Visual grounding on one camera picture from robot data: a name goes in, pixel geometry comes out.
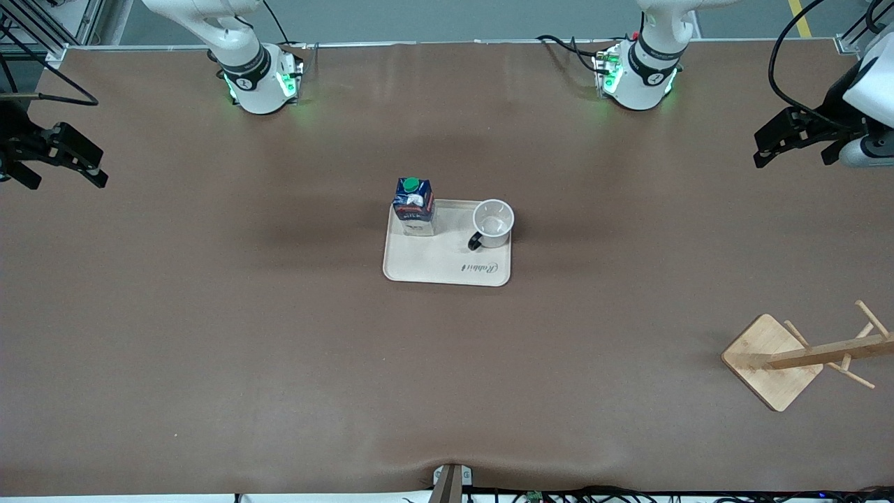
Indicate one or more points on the blue milk carton green cap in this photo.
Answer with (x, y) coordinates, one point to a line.
(414, 207)

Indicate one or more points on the brown table mat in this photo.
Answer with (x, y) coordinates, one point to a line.
(209, 314)

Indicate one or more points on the wooden cup rack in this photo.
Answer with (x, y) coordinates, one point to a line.
(768, 363)

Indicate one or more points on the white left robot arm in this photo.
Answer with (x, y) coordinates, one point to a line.
(646, 66)

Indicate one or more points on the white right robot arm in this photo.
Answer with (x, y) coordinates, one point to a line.
(241, 52)

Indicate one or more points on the cream plastic tray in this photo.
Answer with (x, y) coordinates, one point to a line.
(447, 262)

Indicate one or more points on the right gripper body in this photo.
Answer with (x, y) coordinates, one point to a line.
(12, 142)

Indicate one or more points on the aluminium frame post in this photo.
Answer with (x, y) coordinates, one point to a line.
(862, 28)
(49, 28)

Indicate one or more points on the camera stand bracket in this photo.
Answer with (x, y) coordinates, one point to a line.
(450, 483)

